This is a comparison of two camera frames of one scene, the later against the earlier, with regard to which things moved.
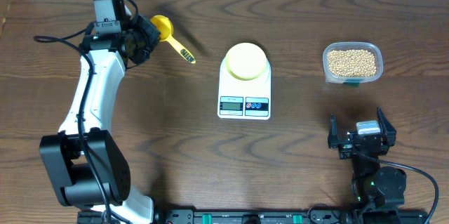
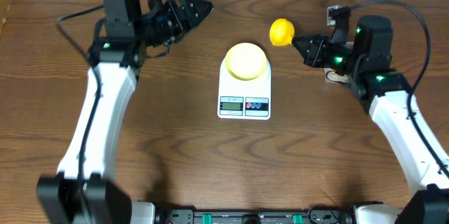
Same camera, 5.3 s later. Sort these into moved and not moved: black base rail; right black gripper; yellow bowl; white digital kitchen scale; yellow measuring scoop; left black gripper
Moved: yellow measuring scoop; right black gripper; left black gripper
Not moved: white digital kitchen scale; yellow bowl; black base rail
